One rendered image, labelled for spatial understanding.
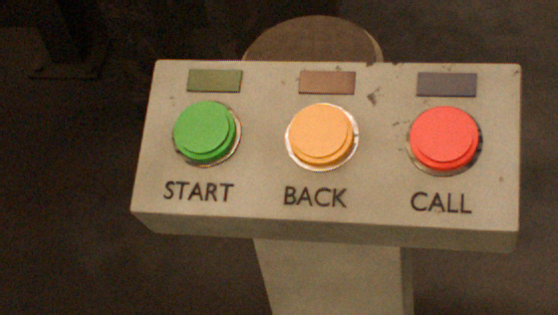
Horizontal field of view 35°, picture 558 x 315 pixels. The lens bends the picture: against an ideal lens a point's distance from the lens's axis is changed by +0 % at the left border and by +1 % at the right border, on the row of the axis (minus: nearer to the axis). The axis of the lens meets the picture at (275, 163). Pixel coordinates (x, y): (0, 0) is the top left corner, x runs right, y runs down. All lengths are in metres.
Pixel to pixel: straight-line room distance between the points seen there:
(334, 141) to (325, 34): 0.22
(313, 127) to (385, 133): 0.04
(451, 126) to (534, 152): 0.81
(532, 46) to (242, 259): 0.60
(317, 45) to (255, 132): 0.19
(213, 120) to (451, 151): 0.15
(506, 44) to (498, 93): 0.95
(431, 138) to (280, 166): 0.09
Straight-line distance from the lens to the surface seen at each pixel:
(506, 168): 0.54
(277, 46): 0.74
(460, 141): 0.53
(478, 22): 1.55
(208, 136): 0.55
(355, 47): 0.73
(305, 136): 0.54
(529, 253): 1.23
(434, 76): 0.56
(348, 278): 0.61
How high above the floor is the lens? 1.00
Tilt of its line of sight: 48 degrees down
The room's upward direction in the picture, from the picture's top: 12 degrees counter-clockwise
